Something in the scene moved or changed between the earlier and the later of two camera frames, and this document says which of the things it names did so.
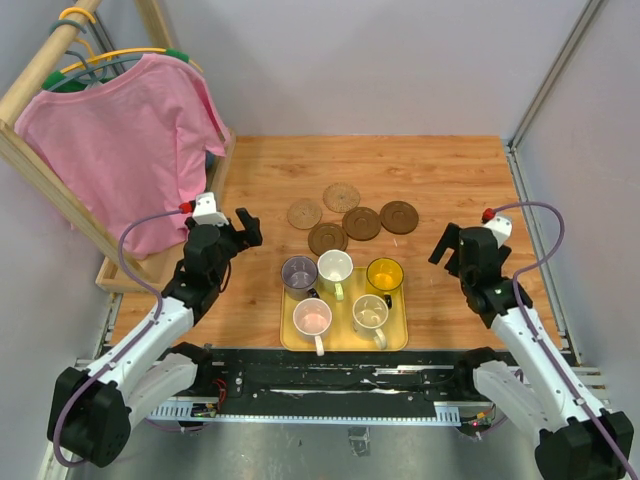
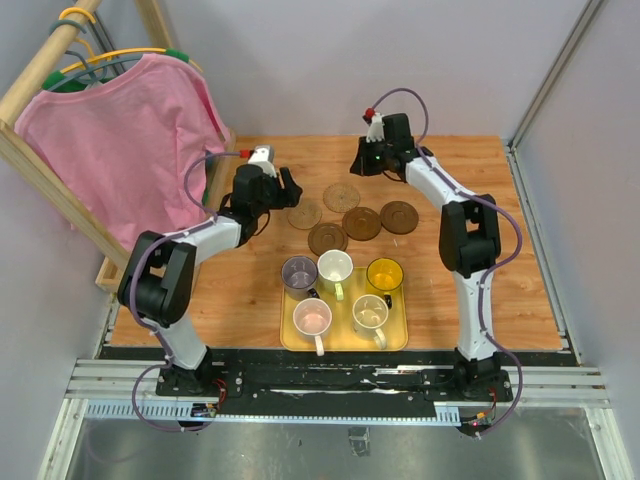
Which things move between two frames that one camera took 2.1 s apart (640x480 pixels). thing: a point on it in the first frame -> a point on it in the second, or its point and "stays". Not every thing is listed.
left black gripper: [251, 234] -> [289, 195]
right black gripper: [449, 239] -> [360, 165]
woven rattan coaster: [341, 197] stays
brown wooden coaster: [361, 223] stays
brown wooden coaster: [326, 237] stays
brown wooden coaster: [398, 217] stays
